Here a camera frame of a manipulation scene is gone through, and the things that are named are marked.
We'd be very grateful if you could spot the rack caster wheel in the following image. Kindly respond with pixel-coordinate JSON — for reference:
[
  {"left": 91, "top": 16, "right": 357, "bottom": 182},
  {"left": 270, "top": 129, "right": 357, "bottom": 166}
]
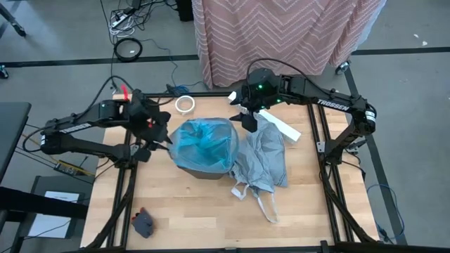
[{"left": 335, "top": 60, "right": 352, "bottom": 76}]

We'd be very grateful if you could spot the pink chevron blanket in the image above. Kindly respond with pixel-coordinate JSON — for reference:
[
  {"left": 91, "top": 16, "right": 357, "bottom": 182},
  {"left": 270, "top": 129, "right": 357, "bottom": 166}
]
[{"left": 191, "top": 0, "right": 387, "bottom": 89}]

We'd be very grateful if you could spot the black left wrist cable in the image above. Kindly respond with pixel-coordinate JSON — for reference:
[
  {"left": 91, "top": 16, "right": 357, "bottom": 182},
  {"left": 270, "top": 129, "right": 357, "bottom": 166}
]
[{"left": 22, "top": 74, "right": 135, "bottom": 153}]

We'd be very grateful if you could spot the black desk beam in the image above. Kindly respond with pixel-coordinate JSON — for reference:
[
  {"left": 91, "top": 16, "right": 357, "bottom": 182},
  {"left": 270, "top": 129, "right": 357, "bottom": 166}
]
[{"left": 0, "top": 186, "right": 89, "bottom": 221}]

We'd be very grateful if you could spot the looped blue floor cable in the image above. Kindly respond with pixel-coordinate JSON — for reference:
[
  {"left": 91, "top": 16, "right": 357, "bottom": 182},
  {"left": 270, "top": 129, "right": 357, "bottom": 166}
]
[{"left": 366, "top": 183, "right": 405, "bottom": 244}]

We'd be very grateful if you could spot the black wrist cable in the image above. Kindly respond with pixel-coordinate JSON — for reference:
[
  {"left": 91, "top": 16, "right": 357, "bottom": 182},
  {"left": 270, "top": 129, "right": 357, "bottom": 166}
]
[
  {"left": 245, "top": 57, "right": 334, "bottom": 98},
  {"left": 22, "top": 74, "right": 135, "bottom": 153}
]

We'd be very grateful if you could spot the grey plastic trash bag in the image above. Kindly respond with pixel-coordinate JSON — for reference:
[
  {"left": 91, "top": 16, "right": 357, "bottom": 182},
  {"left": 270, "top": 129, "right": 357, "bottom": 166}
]
[{"left": 229, "top": 112, "right": 290, "bottom": 225}]

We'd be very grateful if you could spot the black chair leg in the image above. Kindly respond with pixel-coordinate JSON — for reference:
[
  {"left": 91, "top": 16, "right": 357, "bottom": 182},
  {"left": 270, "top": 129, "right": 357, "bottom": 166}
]
[{"left": 0, "top": 3, "right": 27, "bottom": 38}]

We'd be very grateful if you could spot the dark grey desk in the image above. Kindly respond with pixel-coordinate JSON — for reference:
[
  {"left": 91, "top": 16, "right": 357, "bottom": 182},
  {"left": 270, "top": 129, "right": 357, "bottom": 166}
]
[{"left": 0, "top": 101, "right": 32, "bottom": 183}]

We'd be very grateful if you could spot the white paper sheet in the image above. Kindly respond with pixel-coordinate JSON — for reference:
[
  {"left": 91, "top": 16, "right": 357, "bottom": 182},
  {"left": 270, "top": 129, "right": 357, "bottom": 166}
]
[{"left": 27, "top": 190, "right": 80, "bottom": 240}]

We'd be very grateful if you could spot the blue plastic bag roll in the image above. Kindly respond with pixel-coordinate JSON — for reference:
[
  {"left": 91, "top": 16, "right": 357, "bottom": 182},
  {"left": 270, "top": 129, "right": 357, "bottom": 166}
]
[{"left": 167, "top": 117, "right": 241, "bottom": 176}]

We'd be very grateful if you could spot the black floor box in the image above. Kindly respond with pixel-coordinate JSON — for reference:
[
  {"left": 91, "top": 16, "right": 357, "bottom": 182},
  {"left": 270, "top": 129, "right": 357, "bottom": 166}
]
[{"left": 174, "top": 0, "right": 195, "bottom": 22}]

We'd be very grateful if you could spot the white tape roll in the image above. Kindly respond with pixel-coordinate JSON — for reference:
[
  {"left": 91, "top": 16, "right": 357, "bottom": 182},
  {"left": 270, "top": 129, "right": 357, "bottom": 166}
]
[{"left": 174, "top": 94, "right": 196, "bottom": 116}]

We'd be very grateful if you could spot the dark crumpled cloth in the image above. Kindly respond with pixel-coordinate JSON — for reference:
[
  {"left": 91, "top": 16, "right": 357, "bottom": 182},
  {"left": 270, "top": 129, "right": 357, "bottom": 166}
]
[{"left": 130, "top": 207, "right": 156, "bottom": 239}]

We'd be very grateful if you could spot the white power strip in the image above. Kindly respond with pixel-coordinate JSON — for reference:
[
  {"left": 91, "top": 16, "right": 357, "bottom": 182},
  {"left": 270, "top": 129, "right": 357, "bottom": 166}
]
[{"left": 108, "top": 12, "right": 136, "bottom": 38}]

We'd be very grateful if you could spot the yellow floor cable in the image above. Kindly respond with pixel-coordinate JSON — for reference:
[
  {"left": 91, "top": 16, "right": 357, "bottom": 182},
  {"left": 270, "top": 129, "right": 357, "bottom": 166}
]
[{"left": 20, "top": 133, "right": 96, "bottom": 176}]

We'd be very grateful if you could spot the thin blue floor cable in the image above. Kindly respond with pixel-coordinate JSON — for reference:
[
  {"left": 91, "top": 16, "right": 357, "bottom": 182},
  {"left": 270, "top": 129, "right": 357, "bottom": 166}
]
[{"left": 140, "top": 37, "right": 205, "bottom": 95}]

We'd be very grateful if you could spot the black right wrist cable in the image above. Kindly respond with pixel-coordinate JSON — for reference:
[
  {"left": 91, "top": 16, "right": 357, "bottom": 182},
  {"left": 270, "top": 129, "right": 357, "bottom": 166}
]
[{"left": 245, "top": 57, "right": 334, "bottom": 98}]

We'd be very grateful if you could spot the coiled black cable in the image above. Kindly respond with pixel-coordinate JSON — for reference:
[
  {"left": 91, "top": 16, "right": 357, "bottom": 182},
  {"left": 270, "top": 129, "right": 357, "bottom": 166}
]
[{"left": 112, "top": 37, "right": 144, "bottom": 63}]

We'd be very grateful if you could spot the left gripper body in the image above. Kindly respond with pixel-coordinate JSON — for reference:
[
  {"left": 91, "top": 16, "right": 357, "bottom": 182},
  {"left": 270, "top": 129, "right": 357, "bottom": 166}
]
[{"left": 129, "top": 89, "right": 173, "bottom": 163}]

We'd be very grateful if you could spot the dark grey trash bin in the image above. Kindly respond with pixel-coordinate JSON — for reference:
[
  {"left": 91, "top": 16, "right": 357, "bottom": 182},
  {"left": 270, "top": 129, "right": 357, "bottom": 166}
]
[{"left": 176, "top": 164, "right": 233, "bottom": 181}]

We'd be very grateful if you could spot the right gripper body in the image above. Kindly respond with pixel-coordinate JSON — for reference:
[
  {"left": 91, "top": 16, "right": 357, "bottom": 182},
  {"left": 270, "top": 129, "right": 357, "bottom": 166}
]
[{"left": 229, "top": 104, "right": 260, "bottom": 134}]

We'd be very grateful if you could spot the dark floor board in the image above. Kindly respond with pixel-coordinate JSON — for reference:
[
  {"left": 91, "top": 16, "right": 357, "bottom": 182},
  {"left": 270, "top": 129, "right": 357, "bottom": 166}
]
[{"left": 17, "top": 175, "right": 95, "bottom": 247}]

